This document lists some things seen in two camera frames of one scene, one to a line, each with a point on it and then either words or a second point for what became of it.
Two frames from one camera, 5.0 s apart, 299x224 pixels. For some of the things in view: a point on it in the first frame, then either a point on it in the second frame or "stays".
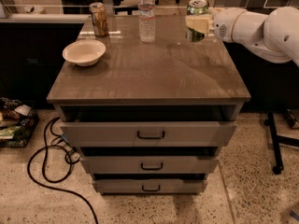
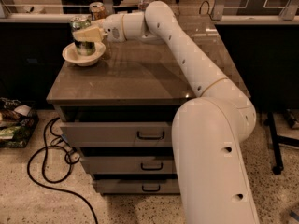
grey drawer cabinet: x=149 y=118 stays
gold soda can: x=99 y=15 stays
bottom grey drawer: x=149 y=187 stays
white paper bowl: x=85 y=52 stays
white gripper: x=223 y=24 → x=113 y=28
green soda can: x=196 y=7 → x=83 y=48
